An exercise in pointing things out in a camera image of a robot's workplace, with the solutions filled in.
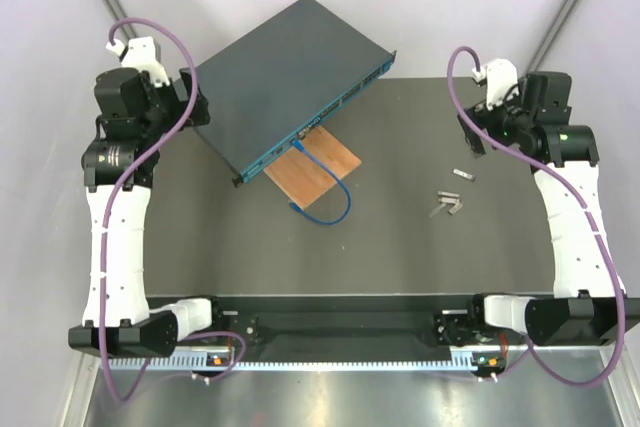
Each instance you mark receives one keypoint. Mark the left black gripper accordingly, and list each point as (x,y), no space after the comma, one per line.
(180,107)

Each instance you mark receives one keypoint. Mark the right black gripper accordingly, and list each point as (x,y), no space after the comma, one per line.
(483,117)

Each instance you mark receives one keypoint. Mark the silver SFP module plug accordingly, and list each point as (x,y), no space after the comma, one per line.
(464,175)

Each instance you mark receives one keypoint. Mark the dark blue network switch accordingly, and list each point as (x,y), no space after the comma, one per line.
(281,80)

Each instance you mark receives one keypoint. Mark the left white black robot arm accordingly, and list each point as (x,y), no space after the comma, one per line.
(117,319)

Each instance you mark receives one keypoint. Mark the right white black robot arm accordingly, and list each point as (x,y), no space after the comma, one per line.
(533,113)

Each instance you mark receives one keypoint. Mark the silver SFP module upper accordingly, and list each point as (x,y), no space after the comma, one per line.
(448,194)

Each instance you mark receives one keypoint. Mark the silver sfp module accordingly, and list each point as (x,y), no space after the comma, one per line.
(448,194)
(456,207)

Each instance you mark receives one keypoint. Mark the silver SFP module right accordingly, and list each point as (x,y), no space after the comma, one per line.
(456,207)

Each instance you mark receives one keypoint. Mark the wooden board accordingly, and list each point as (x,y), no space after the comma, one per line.
(302,180)

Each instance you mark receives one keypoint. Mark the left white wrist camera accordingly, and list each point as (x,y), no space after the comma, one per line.
(143,54)

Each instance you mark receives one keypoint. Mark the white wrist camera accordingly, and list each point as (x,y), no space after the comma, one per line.
(143,54)
(498,75)

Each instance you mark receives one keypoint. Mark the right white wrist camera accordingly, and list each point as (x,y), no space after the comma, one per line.
(498,75)

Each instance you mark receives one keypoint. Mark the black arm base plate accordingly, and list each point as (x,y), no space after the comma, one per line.
(345,324)

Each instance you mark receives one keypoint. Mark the slotted cable duct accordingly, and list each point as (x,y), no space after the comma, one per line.
(218,359)

